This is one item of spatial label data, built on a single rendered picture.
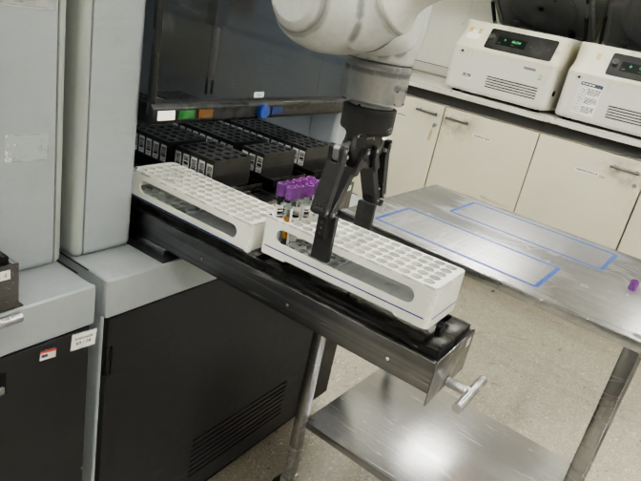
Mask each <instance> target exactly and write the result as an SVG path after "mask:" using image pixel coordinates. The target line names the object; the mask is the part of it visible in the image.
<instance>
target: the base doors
mask: <svg viewBox="0 0 641 481"><path fill-rule="evenodd" d="M416 108H419V109H420V108H422V110H425V111H428V112H431V113H434V114H435V113H437V116H435V115H430V114H427V113H424V112H421V111H418V110H416ZM395 109H396V110H397V112H400V113H403V114H406V115H407V117H403V116H400V115H396V119H395V123H394V128H393V132H392V134H391V136H387V137H385V138H387V139H391V140H392V146H391V150H390V154H389V162H388V173H387V184H386V195H385V198H387V197H391V196H395V195H398V194H401V193H405V192H409V191H413V190H417V189H420V188H424V187H427V186H431V185H435V184H438V185H440V186H443V187H445V188H448V189H450V190H453V191H456V192H458V193H461V194H464V195H467V196H469V197H472V198H475V199H478V200H481V201H484V202H486V203H489V204H492V205H495V206H497V207H500V208H503V209H505V210H508V211H510V212H513V213H515V214H518V215H521V216H524V217H526V218H529V219H532V220H536V221H539V222H542V223H543V224H546V225H549V226H552V227H554V228H557V229H560V230H562V231H565V232H568V233H571V234H572V235H575V236H578V237H581V238H583V239H586V240H589V241H593V242H596V243H599V244H601V245H604V246H607V247H608V248H611V249H614V250H616V248H617V245H618V243H619V241H620V239H621V237H622V234H623V232H624V229H625V227H626V225H627V222H628V220H629V217H630V215H631V218H630V221H629V223H628V225H627V228H626V230H625V233H624V235H623V237H622V240H621V241H620V244H619V246H618V248H617V251H619V252H622V253H625V254H628V255H630V256H633V257H636V258H637V259H640V260H641V194H640V196H639V199H638V201H637V202H636V200H637V198H638V195H639V193H640V191H641V161H639V160H635V159H632V158H628V157H622V156H619V155H616V154H613V153H609V152H606V151H602V150H599V149H595V148H592V147H589V146H586V145H583V144H579V143H576V142H572V141H569V140H565V139H562V138H559V137H556V136H550V135H546V134H543V133H538V132H535V131H531V130H529V129H525V128H521V127H518V126H514V125H511V124H507V123H504V122H501V121H497V120H494V119H490V118H487V117H483V116H479V115H474V114H471V113H467V112H463V111H460V110H456V109H453V108H449V107H446V106H444V105H440V104H437V103H433V102H430V101H426V100H423V99H419V98H417V97H413V96H409V95H407V96H406V97H405V101H404V105H403V106H402V107H400V108H395ZM445 117H451V118H453V119H456V120H460V121H462V122H468V125H464V124H461V123H458V122H454V121H451V120H447V119H445ZM433 123H436V124H437V126H436V127H432V124H433ZM430 130H432V131H433V132H432V135H431V138H430V139H429V140H427V137H428V134H429V131H430ZM473 133H474V134H476V135H479V136H484V137H487V138H490V139H491V141H490V142H487V141H484V140H481V139H479V138H477V137H474V136H473ZM538 139H539V140H538ZM537 142H538V143H537ZM536 145H537V146H536ZM535 148H536V149H535ZM534 151H535V152H534ZM533 153H534V154H533ZM532 156H533V157H532ZM529 164H530V165H529ZM611 165H616V166H617V167H620V168H623V169H627V170H630V171H633V172H638V173H639V174H640V175H639V176H637V175H633V174H630V173H627V172H623V171H620V170H617V169H613V168H610V166H611ZM575 166H576V167H580V168H583V169H587V170H590V171H593V172H597V173H599V175H598V177H597V176H593V175H590V174H586V173H582V172H579V171H575V170H574V169H575ZM528 167H529V168H528ZM523 184H524V185H523ZM633 184H636V188H632V187H631V186H632V185H633ZM522 187H523V188H522ZM521 190H522V191H521ZM520 193H521V194H520ZM519 196H520V197H519ZM517 201H518V202H517ZM635 203H636V205H635V207H634V210H633V212H632V214H631V211H632V209H633V206H634V204H635ZM516 204H517V205H516ZM515 207H516V208H515ZM514 210H515V211H514Z"/></svg>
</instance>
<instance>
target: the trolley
mask: <svg viewBox="0 0 641 481"><path fill-rule="evenodd" d="M382 200H383V205H382V206H379V205H377V207H376V211H375V216H374V219H373V224H372V228H371V232H374V233H376V234H379V235H381V236H384V237H386V238H389V239H391V240H393V241H396V242H399V243H401V244H404V245H406V246H409V247H411V248H414V249H416V250H418V251H421V252H423V253H426V254H427V255H430V256H432V257H435V258H437V259H440V260H442V261H446V262H448V263H451V264H453V265H456V266H458V267H461V268H463V269H464V270H465V276H467V277H469V278H471V279H473V280H475V281H477V282H481V283H483V284H485V285H488V286H490V287H492V288H494V289H496V290H499V291H501V292H503V293H505V294H508V295H509V296H511V297H513V298H516V299H518V300H520V301H522V302H525V303H528V304H530V305H533V306H535V307H537V308H539V309H542V310H544V311H546V312H547V313H550V314H552V315H554V316H556V317H559V318H561V319H563V320H565V321H568V322H570V323H572V324H576V325H578V326H580V327H582V328H585V329H586V330H588V331H590V332H593V333H595V334H597V335H599V336H602V337H604V338H606V339H608V340H611V341H613V342H615V343H617V344H620V345H622V346H623V349H622V351H621V353H620V355H619V358H618V360H617V362H616V364H615V366H614V369H613V371H612V373H611V375H610V378H609V380H608V382H607V384H606V387H605V389H604V391H603V393H602V395H601V398H600V400H599V402H598V404H597V406H596V409H595V411H594V413H593V414H592V417H591V419H590V421H589V424H588V427H587V429H586V431H585V433H584V435H583V438H582V440H581V442H580V444H579V447H578V449H577V451H576V452H575V454H574V457H573V459H572V461H571V463H570V462H569V461H568V460H566V459H564V458H562V457H560V456H559V455H557V454H555V453H553V452H552V451H550V450H547V449H546V448H544V447H542V446H540V445H539V444H537V443H535V442H533V441H531V440H530V439H528V438H526V437H525V436H524V435H522V434H520V433H518V432H517V431H515V430H513V429H511V428H509V427H507V426H505V425H503V424H502V423H500V422H498V421H496V420H495V419H493V418H491V417H489V416H488V415H486V414H484V413H482V412H481V411H479V410H478V409H476V408H474V407H472V406H470V405H467V406H466V407H465V408H464V410H463V411H462V412H461V413H455V412H454V411H453V410H452V405H453V404H454V403H455V402H456V401H457V400H458V398H456V397H454V396H452V395H451V394H449V393H447V392H445V391H444V390H442V389H441V390H440V391H439V392H438V393H437V394H436V395H435V396H434V397H433V398H432V399H431V400H430V401H429V402H428V403H427V404H426V405H425V406H424V400H425V397H426V394H427V393H424V392H422V391H421V390H419V389H417V388H415V387H413V386H412V385H410V384H408V383H406V382H404V381H403V380H401V379H399V378H397V377H395V376H394V375H392V374H390V373H388V372H386V371H384V370H383V369H381V368H379V369H378V370H376V371H375V372H373V373H372V374H371V375H369V376H368V377H366V378H365V379H363V380H362V381H360V382H359V383H357V384H356V385H355V386H353V387H351V388H350V389H348V390H347V391H346V392H345V393H344V394H342V395H341V396H339V397H338V398H336V399H335V400H333V401H332V402H330V403H329V404H328V405H326V406H325V407H323V408H321V409H320V410H318V411H317V412H316V413H314V414H313V415H311V416H310V417H309V413H310V408H311V405H312V401H313V396H314V392H315V387H316V383H317V380H318V375H319V371H320V366H321V359H322V354H323V351H324V346H325V342H326V338H324V337H322V336H321V335H320V334H318V333H316V332H313V337H312V341H311V345H310V349H309V354H308V359H307V363H306V368H305V372H304V376H303V381H302V385H301V390H300V397H299V402H298V406H297V411H296V416H295V420H294V425H293V429H292V433H291V438H290V442H289V447H288V451H287V455H286V460H285V465H284V469H283V473H281V474H279V475H278V476H276V477H275V478H274V479H273V480H272V481H298V477H299V474H298V473H297V467H298V463H299V459H300V451H301V447H302V443H303V438H304V434H305V430H306V429H309V430H310V431H311V432H313V433H314V434H316V435H317V436H319V438H320V439H322V440H323V441H325V442H326V443H328V444H329V445H330V446H332V447H333V448H335V449H336V450H338V451H340V452H341V453H342V454H344V455H345V456H347V457H348V458H350V459H351V460H352V461H354V462H355V463H357V464H358V465H360V466H361V467H362V468H364V469H365V470H367V471H369V472H370V473H371V474H373V475H374V476H376V477H377V478H379V479H380V480H382V481H585V480H586V478H587V475H588V473H589V470H590V468H591V466H592V464H593V462H594V459H595V457H596V455H597V453H598V451H599V450H600V448H601V445H602V443H603V441H604V439H605V437H606V435H607V433H608V431H609V428H610V425H611V423H612V421H613V419H614V417H615V415H616V412H617V410H618V409H619V407H620V405H621V403H622V401H623V399H624V396H625V394H626V392H627V390H628V388H629V386H630V384H631V380H632V378H633V376H634V374H635V372H636V370H637V368H638V367H639V364H640V362H641V260H640V259H637V258H636V257H633V256H630V255H628V254H625V253H622V252H619V251H617V250H614V249H611V248H608V247H607V246H604V245H601V244H599V243H596V242H593V241H590V240H586V239H583V238H581V237H578V236H575V235H572V234H571V233H568V232H565V231H562V230H560V229H557V228H554V227H552V226H549V225H546V224H543V223H542V222H539V221H536V220H532V219H529V218H526V217H524V216H521V215H518V214H515V213H513V212H510V211H508V210H505V209H503V208H500V207H497V206H495V205H492V204H489V203H486V202H484V201H481V200H478V199H475V198H472V197H469V196H467V195H464V194H461V193H458V192H456V191H453V190H450V189H448V188H445V187H443V186H440V185H438V184H435V185H431V186H427V187H424V188H420V189H417V190H413V191H409V192H405V193H401V194H398V195H395V196H391V197H387V198H384V199H382ZM631 279H636V280H638V281H640V283H639V285H638V288H637V290H636V291H632V290H629V289H628V286H629V284H630V282H631Z"/></svg>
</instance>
